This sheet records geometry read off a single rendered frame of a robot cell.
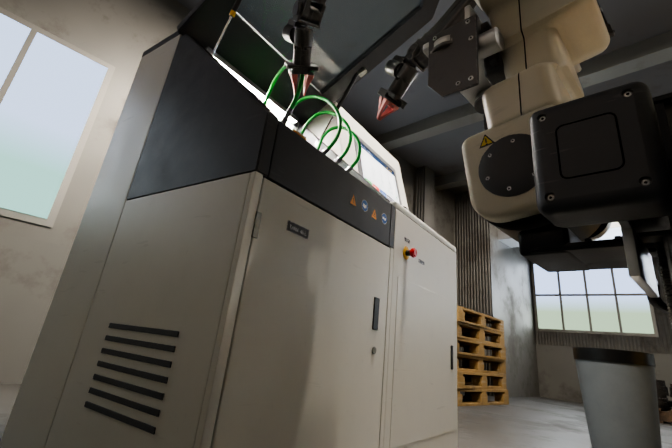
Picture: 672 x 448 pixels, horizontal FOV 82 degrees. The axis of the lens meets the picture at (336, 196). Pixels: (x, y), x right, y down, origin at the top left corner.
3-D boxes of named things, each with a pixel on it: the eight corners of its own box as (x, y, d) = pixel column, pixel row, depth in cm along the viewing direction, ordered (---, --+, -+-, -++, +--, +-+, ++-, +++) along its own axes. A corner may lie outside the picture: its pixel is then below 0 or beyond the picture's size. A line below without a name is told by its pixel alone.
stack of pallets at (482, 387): (440, 391, 555) (441, 317, 593) (511, 404, 489) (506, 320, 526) (379, 391, 462) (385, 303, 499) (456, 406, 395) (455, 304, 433)
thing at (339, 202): (268, 177, 90) (279, 119, 96) (255, 180, 93) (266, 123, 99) (389, 246, 137) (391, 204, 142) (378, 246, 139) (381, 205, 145)
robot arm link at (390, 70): (419, 43, 125) (433, 59, 130) (399, 36, 133) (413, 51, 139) (397, 75, 127) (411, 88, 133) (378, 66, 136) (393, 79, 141)
